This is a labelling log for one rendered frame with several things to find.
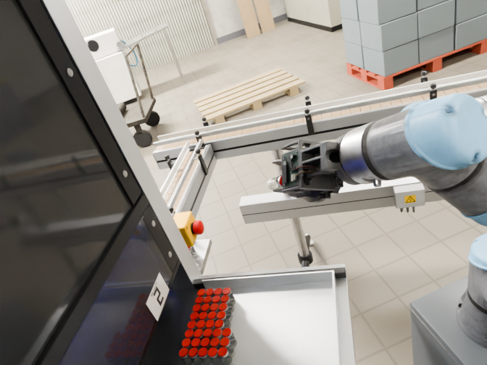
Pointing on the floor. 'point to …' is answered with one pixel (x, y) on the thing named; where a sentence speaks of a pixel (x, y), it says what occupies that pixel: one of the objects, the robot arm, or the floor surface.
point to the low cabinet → (315, 14)
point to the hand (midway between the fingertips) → (288, 180)
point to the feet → (309, 253)
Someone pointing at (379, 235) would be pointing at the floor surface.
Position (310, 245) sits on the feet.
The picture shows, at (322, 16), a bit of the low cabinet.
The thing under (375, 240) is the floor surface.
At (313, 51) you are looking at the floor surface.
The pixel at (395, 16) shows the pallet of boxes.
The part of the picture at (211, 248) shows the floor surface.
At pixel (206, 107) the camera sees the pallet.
